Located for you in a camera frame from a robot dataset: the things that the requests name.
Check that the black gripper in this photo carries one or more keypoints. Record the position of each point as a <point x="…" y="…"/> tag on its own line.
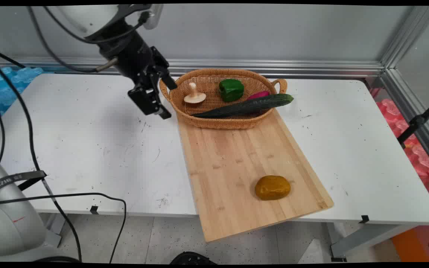
<point x="130" y="56"/>

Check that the yellow-brown potato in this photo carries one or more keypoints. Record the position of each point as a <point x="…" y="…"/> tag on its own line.
<point x="272" y="188"/>

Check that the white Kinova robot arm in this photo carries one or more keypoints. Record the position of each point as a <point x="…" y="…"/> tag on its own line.
<point x="9" y="223"/>

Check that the beige toy mushroom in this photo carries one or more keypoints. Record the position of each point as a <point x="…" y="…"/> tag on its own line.
<point x="195" y="98"/>

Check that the woven wicker basket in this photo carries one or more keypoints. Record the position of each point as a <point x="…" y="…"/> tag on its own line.
<point x="218" y="123"/>

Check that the green bell pepper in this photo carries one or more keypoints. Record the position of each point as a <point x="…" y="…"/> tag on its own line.
<point x="231" y="90"/>

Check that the dark green cucumber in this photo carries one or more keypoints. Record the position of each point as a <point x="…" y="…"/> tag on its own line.
<point x="244" y="106"/>

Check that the pink toy vegetable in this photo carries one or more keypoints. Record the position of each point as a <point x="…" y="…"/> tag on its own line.
<point x="261" y="94"/>

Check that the wooden cutting board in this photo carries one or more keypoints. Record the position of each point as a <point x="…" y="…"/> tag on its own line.
<point x="229" y="167"/>

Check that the black tape marker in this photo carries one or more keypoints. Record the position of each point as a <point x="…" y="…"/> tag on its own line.
<point x="94" y="210"/>
<point x="364" y="219"/>

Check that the blue bubble foam sheet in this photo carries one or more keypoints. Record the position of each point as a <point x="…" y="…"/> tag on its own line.
<point x="2" y="89"/>

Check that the grey table leg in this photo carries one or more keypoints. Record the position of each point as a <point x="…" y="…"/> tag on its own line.
<point x="367" y="238"/>
<point x="52" y="229"/>

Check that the black round floor object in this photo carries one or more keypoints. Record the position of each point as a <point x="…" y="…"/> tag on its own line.
<point x="192" y="258"/>

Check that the black tripod stand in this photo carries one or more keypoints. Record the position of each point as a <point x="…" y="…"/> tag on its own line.
<point x="417" y="121"/>

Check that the pink bubble foam sheet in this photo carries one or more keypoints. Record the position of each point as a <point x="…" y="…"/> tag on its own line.
<point x="419" y="156"/>

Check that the orange floor panel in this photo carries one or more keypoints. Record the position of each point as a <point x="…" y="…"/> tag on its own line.
<point x="410" y="247"/>

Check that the black wrist camera mount plate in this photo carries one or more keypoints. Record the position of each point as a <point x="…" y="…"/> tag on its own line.
<point x="132" y="9"/>

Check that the aluminium frame rails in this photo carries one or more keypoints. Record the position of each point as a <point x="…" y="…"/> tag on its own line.
<point x="274" y="67"/>

